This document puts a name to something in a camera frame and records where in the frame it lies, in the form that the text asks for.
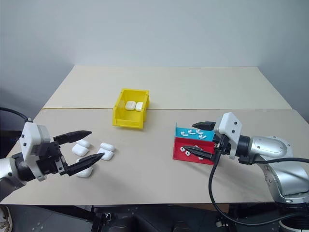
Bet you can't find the black frame under table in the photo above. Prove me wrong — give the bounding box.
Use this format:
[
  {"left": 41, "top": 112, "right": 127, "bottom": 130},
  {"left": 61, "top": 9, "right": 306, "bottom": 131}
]
[{"left": 90, "top": 204, "right": 230, "bottom": 232}]

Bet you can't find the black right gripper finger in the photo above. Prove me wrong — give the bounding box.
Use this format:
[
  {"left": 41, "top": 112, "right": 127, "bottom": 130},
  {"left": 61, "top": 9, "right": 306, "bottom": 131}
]
[
  {"left": 182, "top": 145, "right": 215, "bottom": 160},
  {"left": 192, "top": 121, "right": 217, "bottom": 131}
]

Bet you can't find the red and blue tray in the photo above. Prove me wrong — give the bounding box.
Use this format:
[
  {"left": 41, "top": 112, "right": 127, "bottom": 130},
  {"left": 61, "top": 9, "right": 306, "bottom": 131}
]
[{"left": 172, "top": 122, "right": 217, "bottom": 166}]

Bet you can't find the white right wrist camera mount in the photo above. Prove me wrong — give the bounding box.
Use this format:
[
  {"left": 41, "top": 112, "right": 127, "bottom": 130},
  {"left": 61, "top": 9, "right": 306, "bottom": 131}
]
[{"left": 213, "top": 112, "right": 243, "bottom": 160}]

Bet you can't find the yellow plastic bin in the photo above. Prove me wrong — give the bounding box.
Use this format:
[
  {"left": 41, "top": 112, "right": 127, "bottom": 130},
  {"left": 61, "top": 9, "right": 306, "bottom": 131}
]
[{"left": 112, "top": 88, "right": 151, "bottom": 131}]

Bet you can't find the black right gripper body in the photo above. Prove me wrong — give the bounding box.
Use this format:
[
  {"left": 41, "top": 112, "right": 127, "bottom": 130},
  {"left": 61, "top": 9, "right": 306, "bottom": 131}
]
[{"left": 210, "top": 134, "right": 233, "bottom": 160}]

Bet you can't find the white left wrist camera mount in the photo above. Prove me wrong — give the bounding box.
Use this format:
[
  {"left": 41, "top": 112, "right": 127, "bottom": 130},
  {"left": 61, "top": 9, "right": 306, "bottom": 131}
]
[{"left": 20, "top": 120, "right": 53, "bottom": 182}]

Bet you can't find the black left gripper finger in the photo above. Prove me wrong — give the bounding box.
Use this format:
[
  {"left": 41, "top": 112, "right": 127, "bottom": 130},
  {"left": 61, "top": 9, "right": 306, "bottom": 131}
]
[
  {"left": 53, "top": 130, "right": 93, "bottom": 146},
  {"left": 65, "top": 152, "right": 105, "bottom": 177}
]

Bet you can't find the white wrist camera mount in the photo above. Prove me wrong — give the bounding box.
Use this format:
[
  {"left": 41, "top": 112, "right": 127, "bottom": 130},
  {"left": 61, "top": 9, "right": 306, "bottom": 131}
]
[
  {"left": 213, "top": 112, "right": 243, "bottom": 160},
  {"left": 20, "top": 120, "right": 53, "bottom": 182}
]

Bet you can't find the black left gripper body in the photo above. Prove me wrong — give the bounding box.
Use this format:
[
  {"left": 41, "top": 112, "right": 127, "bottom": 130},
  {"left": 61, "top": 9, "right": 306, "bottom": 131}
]
[{"left": 36, "top": 141, "right": 68, "bottom": 176}]

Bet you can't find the white sneaker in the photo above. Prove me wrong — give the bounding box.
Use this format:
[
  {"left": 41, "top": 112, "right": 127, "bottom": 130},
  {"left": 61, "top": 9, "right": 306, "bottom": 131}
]
[{"left": 0, "top": 204, "right": 13, "bottom": 232}]

